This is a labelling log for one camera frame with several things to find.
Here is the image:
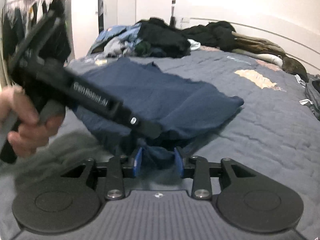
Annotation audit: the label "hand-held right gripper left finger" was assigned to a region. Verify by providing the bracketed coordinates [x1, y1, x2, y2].
[60, 146, 143, 201]

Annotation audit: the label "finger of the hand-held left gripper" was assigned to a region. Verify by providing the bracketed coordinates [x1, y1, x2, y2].
[124, 114, 164, 141]

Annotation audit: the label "person's left hand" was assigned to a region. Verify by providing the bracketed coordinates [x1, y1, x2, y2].
[0, 84, 65, 158]

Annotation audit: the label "black down jacket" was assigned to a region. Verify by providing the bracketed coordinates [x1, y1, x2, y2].
[181, 21, 237, 52]

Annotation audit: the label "small white garment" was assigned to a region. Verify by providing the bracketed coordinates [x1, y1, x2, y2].
[187, 38, 202, 51]

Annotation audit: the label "navy blue t-shirt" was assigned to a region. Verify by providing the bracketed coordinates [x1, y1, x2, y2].
[72, 57, 245, 173]

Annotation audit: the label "black garment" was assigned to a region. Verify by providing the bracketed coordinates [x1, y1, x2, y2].
[137, 17, 192, 58]

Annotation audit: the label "blue printed cloth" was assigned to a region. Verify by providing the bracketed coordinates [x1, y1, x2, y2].
[91, 24, 128, 53]

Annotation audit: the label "white wardrobe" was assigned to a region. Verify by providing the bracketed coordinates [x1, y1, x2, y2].
[67, 0, 137, 61]

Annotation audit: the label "grey sweatshirt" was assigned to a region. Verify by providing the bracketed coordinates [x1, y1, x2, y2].
[103, 39, 131, 57]

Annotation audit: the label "camouflage garment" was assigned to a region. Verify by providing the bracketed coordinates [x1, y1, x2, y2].
[281, 56, 310, 83]

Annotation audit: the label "grey printed quilt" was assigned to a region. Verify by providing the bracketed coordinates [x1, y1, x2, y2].
[0, 44, 320, 240]

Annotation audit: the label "dark green garment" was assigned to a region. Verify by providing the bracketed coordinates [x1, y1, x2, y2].
[135, 41, 152, 57]

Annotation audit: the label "dark navy garment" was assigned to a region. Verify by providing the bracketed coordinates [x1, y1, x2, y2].
[150, 48, 166, 58]

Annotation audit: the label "grey folded pants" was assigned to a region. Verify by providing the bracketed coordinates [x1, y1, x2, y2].
[303, 78, 320, 121]

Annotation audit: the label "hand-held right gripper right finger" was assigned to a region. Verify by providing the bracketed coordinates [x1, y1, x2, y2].
[174, 146, 254, 201]

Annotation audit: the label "brown folded blankets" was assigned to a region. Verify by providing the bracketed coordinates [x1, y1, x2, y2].
[190, 17, 320, 76]

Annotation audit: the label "white rolled cloth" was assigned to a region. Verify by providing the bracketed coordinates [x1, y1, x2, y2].
[257, 53, 283, 66]

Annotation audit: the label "light blue shirt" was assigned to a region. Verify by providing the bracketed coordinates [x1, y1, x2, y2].
[119, 27, 143, 46]

